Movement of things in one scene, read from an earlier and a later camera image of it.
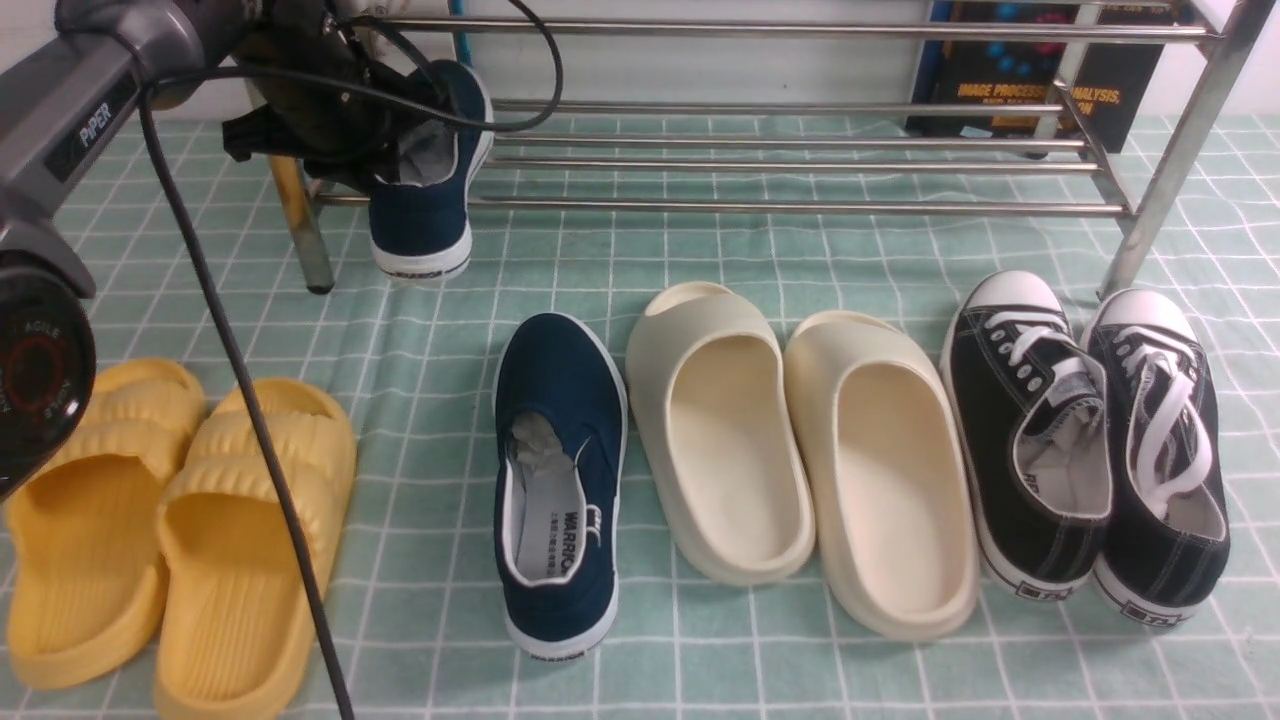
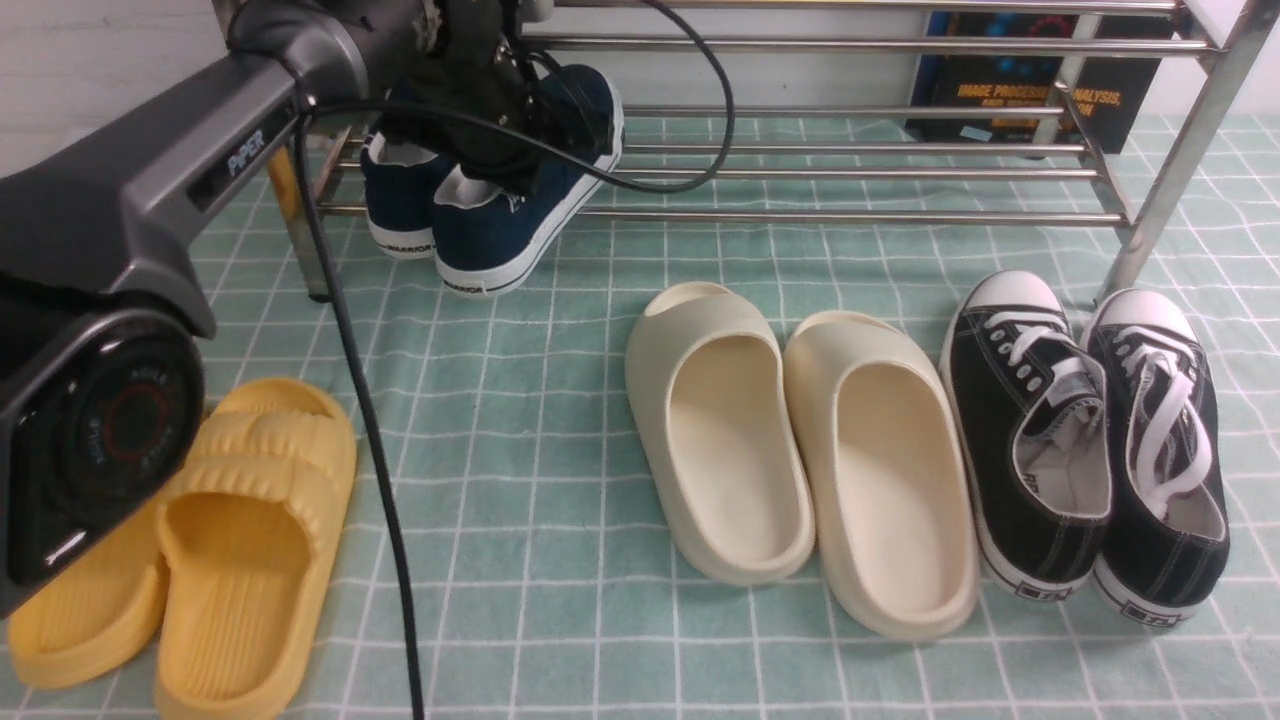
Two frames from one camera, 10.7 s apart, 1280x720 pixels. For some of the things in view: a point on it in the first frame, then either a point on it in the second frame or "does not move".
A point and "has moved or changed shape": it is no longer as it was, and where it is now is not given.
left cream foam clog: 714,405 does not move
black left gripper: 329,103 → 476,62
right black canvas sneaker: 1162,550 does not move
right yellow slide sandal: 237,626 does not move
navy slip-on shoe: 558,482 → 485,241
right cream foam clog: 877,443 does not move
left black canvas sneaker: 1035,405 does not move
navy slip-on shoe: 420,209 has moved or changed shape
